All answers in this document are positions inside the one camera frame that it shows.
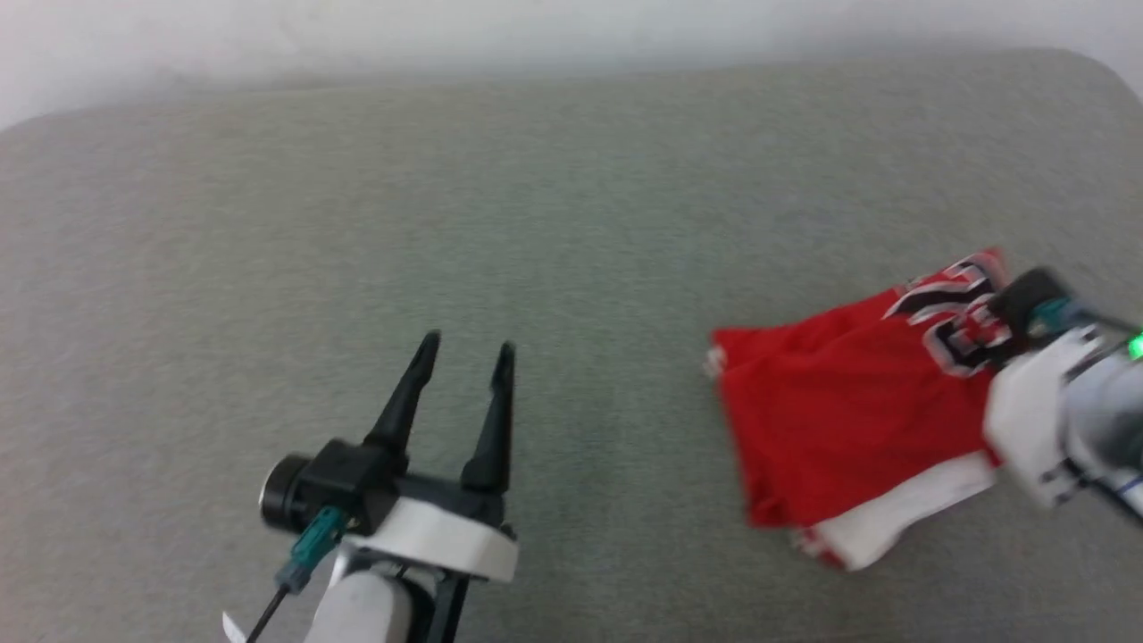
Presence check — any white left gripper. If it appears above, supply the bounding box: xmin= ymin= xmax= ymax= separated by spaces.
xmin=344 ymin=330 xmax=521 ymax=586

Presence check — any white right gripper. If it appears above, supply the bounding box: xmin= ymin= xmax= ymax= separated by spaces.
xmin=982 ymin=326 xmax=1110 ymax=512

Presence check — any red and white basketball jersey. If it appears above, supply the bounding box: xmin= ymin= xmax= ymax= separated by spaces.
xmin=705 ymin=248 xmax=1019 ymax=572

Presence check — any grey fabric sofa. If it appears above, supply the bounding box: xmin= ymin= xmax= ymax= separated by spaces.
xmin=0 ymin=49 xmax=1143 ymax=643

